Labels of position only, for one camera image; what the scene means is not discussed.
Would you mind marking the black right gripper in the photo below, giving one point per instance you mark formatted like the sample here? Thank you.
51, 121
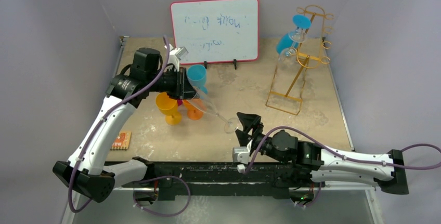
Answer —
254, 134

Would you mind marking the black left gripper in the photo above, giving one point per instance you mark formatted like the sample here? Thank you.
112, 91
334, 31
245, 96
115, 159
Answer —
183, 89

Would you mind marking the clear wine glass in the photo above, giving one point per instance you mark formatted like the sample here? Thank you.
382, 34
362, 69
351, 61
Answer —
204, 103
288, 45

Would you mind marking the orange wine glass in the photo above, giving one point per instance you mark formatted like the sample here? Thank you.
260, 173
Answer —
192, 112

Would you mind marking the light blue wine glass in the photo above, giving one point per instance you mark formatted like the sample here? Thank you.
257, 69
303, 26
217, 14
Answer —
197, 76

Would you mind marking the yellow wine glass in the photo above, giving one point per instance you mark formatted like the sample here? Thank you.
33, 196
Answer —
168, 107

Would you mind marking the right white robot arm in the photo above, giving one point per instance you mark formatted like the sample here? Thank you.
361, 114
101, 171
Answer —
305, 163

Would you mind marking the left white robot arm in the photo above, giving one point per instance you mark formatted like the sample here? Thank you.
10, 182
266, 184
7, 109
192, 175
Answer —
85, 172

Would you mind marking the rear blue wine glass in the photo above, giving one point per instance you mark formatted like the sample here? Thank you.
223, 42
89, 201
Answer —
301, 22

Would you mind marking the red framed whiteboard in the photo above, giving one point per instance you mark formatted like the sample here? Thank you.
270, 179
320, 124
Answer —
216, 31

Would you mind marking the orange small circuit board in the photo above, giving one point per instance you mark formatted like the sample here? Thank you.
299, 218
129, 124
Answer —
122, 141

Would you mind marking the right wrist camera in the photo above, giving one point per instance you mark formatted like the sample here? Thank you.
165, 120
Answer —
241, 156

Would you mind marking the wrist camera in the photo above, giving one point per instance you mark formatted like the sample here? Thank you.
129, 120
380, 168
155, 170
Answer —
241, 156
176, 55

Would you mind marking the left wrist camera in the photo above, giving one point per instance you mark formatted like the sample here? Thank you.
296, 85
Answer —
176, 55

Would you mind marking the gold wire wine glass rack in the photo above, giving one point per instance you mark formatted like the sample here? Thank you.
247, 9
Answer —
286, 93

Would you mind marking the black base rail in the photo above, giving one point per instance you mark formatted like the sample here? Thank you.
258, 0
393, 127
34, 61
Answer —
222, 179

